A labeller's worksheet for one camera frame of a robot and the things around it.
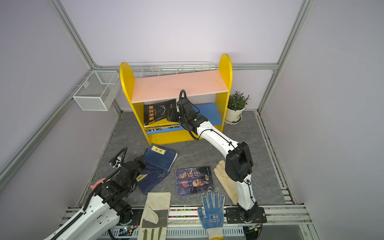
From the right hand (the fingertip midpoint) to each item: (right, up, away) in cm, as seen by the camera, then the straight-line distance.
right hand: (169, 114), depth 83 cm
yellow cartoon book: (-6, -8, +7) cm, 12 cm away
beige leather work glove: (+34, -40, +1) cm, 53 cm away
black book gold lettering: (-9, +2, +6) cm, 11 cm away
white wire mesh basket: (-51, +16, +18) cm, 56 cm away
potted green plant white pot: (+43, +8, +16) cm, 46 cm away
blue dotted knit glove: (+24, -53, -11) cm, 59 cm away
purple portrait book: (-6, -9, +8) cm, 13 cm away
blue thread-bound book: (-6, -26, +8) cm, 28 cm away
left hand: (-16, -28, -3) cm, 32 cm away
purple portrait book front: (+14, -38, +1) cm, 40 cm away
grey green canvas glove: (-5, -52, -11) cm, 53 cm away
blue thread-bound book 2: (-13, -39, +1) cm, 41 cm away
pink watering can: (-35, -36, -11) cm, 52 cm away
